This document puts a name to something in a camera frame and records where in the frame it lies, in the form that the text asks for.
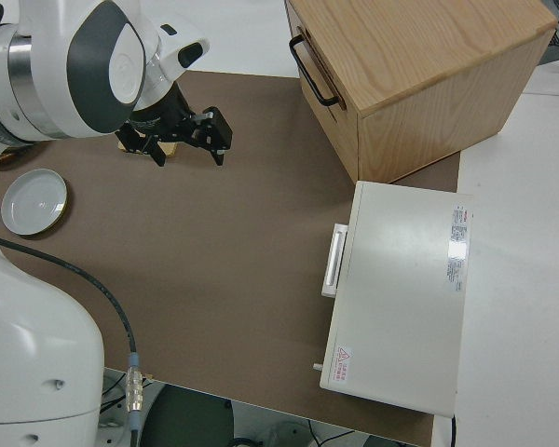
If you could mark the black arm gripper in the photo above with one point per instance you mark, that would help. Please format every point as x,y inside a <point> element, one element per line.
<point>164,116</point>

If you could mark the gray round plate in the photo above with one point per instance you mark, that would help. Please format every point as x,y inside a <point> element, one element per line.
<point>32,201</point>

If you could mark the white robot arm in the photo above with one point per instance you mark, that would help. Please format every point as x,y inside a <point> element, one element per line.
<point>32,354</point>
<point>37,70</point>

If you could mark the wooden mug stand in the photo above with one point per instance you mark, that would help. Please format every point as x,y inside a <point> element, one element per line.
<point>170,150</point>

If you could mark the brown table mat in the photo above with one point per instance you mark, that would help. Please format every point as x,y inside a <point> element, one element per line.
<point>214,242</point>

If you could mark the wooden drawer cabinet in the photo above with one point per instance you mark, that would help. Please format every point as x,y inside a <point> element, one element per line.
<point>424,60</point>

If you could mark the white oven knob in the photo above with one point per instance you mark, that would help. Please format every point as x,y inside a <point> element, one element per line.
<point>315,366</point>

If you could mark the white toaster oven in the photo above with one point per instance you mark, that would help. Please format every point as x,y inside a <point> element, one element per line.
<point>396,302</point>

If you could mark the dark round base plate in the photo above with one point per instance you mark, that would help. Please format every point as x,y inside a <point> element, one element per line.
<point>186,414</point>

